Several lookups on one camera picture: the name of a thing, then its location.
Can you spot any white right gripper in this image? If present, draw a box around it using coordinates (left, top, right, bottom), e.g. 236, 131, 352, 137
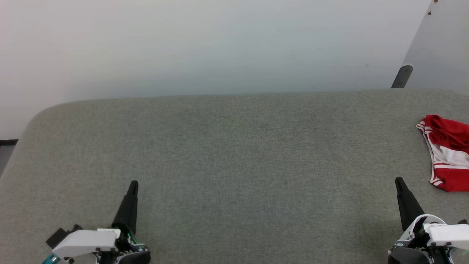
388, 177, 469, 264

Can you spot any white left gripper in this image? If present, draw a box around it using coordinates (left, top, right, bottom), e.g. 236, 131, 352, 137
51, 180, 151, 264

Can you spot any red and white jersey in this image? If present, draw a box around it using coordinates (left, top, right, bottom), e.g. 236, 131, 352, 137
416, 114, 469, 193

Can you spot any grey fabric sofa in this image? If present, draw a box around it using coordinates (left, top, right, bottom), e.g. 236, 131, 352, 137
0, 89, 469, 264

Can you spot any white board panel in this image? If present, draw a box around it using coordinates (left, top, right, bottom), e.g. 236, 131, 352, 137
402, 0, 469, 96

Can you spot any dark metal bracket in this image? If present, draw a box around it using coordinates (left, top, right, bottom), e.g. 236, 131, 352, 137
391, 65, 414, 89

